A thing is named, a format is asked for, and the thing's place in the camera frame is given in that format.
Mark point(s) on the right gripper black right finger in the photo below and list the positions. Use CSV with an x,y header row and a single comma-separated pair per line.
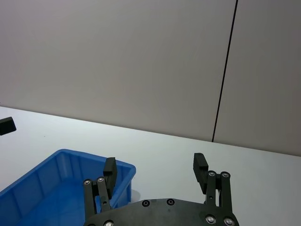
x,y
200,169

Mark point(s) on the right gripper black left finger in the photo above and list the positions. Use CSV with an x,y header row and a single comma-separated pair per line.
x,y
110,175

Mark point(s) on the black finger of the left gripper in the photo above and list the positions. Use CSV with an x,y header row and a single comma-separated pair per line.
x,y
6,126

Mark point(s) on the blue plastic bin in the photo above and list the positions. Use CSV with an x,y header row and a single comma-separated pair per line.
x,y
47,188

